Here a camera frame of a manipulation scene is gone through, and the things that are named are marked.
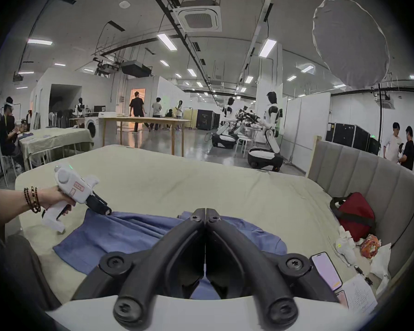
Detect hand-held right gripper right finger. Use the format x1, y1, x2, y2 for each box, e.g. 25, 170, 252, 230
206, 208, 339, 327

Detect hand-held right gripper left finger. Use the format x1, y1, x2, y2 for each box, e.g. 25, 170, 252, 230
72, 208, 206, 322

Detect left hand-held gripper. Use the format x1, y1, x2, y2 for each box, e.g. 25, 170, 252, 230
41, 163, 112, 234

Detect blue shirt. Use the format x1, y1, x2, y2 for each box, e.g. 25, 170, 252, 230
53, 210, 288, 301

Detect person's left forearm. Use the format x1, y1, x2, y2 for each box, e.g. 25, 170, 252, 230
0, 186, 42, 232

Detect person's left hand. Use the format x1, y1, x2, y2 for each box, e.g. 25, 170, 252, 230
37, 186, 77, 217

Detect table with beige cloth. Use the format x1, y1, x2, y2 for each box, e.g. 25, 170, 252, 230
18, 127, 94, 171

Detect white washing machine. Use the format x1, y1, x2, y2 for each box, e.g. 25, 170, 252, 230
85, 113, 106, 140

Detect phone with pale pink screen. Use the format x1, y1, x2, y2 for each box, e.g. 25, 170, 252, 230
310, 251, 343, 291

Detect crumpled white tissue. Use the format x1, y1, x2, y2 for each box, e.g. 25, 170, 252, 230
335, 225, 359, 265

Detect bed with beige sheet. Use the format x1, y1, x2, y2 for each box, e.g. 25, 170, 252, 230
15, 144, 378, 318

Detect phone with pink case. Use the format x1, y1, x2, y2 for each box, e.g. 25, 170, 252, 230
334, 289, 350, 309

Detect long wooden table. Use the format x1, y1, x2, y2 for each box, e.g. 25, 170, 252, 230
98, 115, 191, 157

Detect white paper sheet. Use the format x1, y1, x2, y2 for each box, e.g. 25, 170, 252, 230
341, 274, 379, 316

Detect person's legs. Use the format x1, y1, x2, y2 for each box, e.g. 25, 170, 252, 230
0, 225, 63, 325

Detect red bag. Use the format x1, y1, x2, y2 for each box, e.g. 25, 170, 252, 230
330, 192, 377, 243

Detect orange snack packet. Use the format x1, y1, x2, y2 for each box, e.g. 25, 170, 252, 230
360, 235, 382, 260

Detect white stool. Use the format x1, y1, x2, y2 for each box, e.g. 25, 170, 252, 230
234, 133, 253, 158

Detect white plastic bag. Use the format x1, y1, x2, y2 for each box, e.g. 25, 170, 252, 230
368, 243, 392, 286

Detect white humanoid robot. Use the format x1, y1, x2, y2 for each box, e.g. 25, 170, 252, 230
247, 91, 285, 170
206, 97, 238, 149

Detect grey padded headboard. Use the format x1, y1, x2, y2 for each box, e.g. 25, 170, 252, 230
306, 139, 414, 280

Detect black cabinet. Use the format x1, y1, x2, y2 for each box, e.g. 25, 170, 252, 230
195, 108, 221, 131

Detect stack of black cases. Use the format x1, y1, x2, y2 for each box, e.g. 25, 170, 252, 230
325, 122, 381, 156

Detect round grey softbox lamp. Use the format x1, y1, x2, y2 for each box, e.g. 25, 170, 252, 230
312, 0, 391, 142

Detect small black cable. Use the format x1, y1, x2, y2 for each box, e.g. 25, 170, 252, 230
354, 265, 374, 286

